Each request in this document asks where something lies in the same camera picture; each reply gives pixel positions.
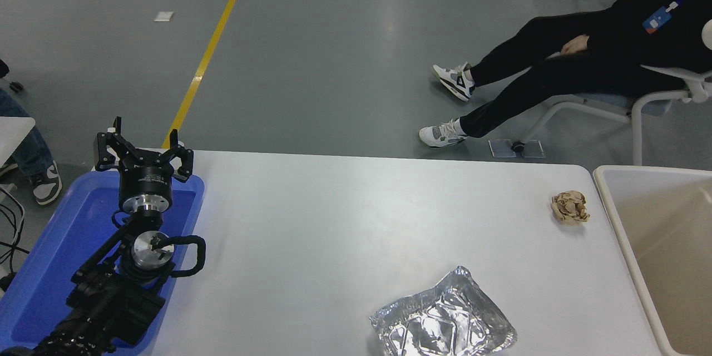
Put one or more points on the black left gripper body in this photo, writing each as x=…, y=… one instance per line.
x=146, y=181

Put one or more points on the person's left hand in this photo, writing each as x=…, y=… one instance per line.
x=575, y=45

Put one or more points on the person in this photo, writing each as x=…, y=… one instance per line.
x=33, y=150
x=556, y=67

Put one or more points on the white side table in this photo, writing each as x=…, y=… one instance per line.
x=14, y=130

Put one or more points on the blue plastic tray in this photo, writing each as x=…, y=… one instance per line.
x=55, y=245

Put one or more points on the black chair caster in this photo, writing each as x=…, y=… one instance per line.
x=16, y=87

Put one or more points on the white floor tag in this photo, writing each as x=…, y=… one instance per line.
x=165, y=16

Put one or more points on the crumpled foil tray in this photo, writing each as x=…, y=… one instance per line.
x=442, y=322

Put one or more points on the metal floor plate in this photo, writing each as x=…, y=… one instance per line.
x=500, y=148
x=534, y=148

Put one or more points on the crumpled tan paper ball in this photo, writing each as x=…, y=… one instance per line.
x=569, y=208

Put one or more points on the white office chair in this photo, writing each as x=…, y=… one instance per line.
x=612, y=101

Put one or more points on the large pale bin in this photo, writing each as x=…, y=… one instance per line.
x=678, y=267

